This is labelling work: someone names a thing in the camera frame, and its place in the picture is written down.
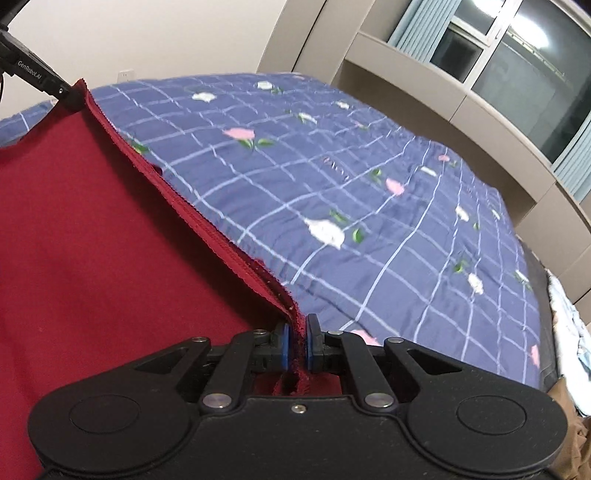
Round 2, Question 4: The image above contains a brown cloth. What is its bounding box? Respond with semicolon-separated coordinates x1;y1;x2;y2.
549;377;591;480

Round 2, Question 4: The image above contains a light blue curtain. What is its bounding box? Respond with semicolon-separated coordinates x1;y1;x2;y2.
387;0;463;59
551;119;591;206

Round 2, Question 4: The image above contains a red long-sleeve sweater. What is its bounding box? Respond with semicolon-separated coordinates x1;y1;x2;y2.
0;78;343;480

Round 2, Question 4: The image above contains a window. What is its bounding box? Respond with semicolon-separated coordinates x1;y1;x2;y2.
428;0;591;163

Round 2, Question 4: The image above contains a light blue patterned cloth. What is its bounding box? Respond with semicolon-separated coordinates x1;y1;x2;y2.
547;271;591;371

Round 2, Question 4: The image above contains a beige window cabinet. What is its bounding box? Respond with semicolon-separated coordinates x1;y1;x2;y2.
331;31;556;205

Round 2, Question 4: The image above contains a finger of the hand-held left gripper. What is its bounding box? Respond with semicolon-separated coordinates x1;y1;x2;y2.
55;82;86;112

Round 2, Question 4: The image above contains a blue plaid floral quilt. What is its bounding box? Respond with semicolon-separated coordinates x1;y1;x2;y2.
0;71;544;391

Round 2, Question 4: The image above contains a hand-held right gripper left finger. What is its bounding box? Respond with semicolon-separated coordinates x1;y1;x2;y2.
134;322;292;414

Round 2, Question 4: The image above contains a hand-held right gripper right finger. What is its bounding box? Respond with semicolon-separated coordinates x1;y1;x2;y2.
305;313;463;413

